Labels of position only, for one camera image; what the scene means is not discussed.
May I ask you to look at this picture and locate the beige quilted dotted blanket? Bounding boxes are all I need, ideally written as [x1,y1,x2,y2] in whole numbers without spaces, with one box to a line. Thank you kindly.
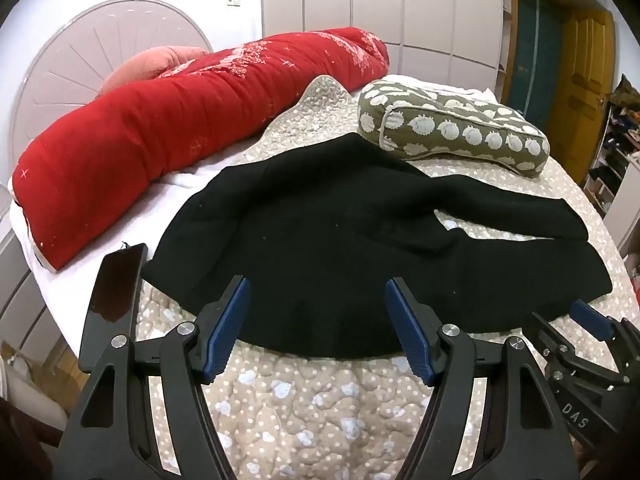
[135,74,631,480]

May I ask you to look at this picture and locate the red floral quilt roll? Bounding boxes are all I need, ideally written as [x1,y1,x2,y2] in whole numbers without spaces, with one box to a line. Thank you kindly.
[12,27,391,271]

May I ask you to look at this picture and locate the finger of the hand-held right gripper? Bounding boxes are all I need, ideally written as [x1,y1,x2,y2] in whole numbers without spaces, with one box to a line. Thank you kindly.
[569,300,640,361]
[522,312,576,376]

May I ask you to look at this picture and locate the round pink headboard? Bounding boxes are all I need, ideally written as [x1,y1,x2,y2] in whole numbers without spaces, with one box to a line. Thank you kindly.
[10,0,213,186]

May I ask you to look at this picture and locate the pink pillow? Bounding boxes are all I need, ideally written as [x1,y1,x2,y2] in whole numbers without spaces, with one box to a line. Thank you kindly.
[97,45,211,98]

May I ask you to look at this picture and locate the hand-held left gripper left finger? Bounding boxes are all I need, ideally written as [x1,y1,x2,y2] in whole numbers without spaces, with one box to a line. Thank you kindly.
[52,276,251,480]

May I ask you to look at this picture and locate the black pants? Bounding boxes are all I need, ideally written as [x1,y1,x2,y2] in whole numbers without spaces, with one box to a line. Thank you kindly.
[141,132,613,360]

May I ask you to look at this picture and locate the white bed sheet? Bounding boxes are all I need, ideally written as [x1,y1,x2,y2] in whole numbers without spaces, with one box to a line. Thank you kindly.
[7,74,498,341]

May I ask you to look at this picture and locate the white glossy wardrobe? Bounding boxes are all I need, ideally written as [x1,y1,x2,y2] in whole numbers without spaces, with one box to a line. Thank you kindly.
[260,0,506,96]

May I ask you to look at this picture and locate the yellow wooden door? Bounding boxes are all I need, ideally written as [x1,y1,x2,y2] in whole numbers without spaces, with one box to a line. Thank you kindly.
[552,7,616,183]

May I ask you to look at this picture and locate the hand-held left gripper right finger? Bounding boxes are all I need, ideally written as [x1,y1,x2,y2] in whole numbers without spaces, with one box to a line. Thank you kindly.
[385,277,583,480]

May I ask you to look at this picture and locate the cluttered storage shelf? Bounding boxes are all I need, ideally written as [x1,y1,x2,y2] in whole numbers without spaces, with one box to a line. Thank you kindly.
[582,74,640,261]

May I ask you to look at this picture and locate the black smartphone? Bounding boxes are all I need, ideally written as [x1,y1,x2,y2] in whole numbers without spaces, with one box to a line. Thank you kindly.
[80,242,149,373]

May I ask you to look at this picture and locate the olive pillow with white spots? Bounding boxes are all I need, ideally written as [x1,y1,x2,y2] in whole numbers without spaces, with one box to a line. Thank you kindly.
[357,80,551,178]

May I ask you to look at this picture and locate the teal door panel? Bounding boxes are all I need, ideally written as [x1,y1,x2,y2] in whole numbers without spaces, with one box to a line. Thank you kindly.
[510,0,566,116]

